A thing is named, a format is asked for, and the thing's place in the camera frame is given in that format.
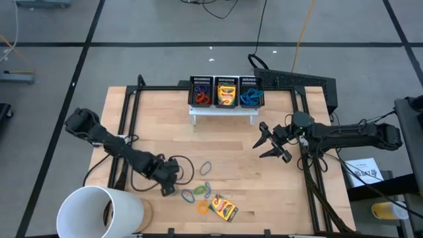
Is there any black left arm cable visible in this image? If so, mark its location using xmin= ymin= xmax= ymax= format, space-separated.
xmin=82 ymin=134 xmax=196 ymax=193

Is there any black shelf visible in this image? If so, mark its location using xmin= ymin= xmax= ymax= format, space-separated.
xmin=346 ymin=171 xmax=423 ymax=203

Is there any black cable bundle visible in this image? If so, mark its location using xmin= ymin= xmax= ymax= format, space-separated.
xmin=301 ymin=157 xmax=356 ymax=236

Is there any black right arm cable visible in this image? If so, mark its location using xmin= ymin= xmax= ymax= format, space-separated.
xmin=284 ymin=110 xmax=397 ymax=173

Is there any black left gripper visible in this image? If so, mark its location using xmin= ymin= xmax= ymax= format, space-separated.
xmin=144 ymin=155 xmax=182 ymax=197

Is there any white cable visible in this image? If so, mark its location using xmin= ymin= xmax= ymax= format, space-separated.
xmin=0 ymin=0 xmax=19 ymax=64

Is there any blue cable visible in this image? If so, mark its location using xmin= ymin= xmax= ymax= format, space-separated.
xmin=243 ymin=91 xmax=262 ymax=106

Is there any black metal table frame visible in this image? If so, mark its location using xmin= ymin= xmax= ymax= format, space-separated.
xmin=107 ymin=84 xmax=356 ymax=238

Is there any black floor object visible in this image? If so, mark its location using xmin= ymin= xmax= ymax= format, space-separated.
xmin=0 ymin=102 xmax=14 ymax=120

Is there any yellow hanging cable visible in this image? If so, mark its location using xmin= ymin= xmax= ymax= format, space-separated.
xmin=290 ymin=0 xmax=317 ymax=73

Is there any orange cable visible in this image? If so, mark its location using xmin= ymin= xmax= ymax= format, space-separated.
xmin=0 ymin=34 xmax=36 ymax=75

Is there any white cylinder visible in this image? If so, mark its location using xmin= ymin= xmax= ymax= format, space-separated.
xmin=56 ymin=184 xmax=145 ymax=238

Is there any black hanging cable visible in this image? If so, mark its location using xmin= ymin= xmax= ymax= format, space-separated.
xmin=247 ymin=0 xmax=270 ymax=71

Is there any yellow cylinder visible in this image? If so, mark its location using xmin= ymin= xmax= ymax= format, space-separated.
xmin=370 ymin=200 xmax=410 ymax=221

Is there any yellow crayon box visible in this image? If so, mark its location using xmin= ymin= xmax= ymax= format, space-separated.
xmin=217 ymin=84 xmax=237 ymax=106
xmin=208 ymin=194 xmax=239 ymax=223

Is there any grey desk foot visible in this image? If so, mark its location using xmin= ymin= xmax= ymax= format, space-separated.
xmin=0 ymin=69 xmax=36 ymax=85
xmin=14 ymin=0 xmax=72 ymax=9

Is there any white paper sign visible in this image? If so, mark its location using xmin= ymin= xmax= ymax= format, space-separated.
xmin=344 ymin=157 xmax=385 ymax=188

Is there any grey cart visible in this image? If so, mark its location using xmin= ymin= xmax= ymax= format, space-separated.
xmin=393 ymin=95 xmax=423 ymax=199

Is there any black floor cable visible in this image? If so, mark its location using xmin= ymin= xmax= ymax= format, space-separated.
xmin=179 ymin=0 xmax=242 ymax=19

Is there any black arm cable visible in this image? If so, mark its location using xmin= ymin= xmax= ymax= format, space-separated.
xmin=82 ymin=134 xmax=196 ymax=193
xmin=284 ymin=110 xmax=397 ymax=173

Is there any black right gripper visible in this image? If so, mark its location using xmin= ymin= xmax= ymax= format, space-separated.
xmin=252 ymin=121 xmax=294 ymax=164

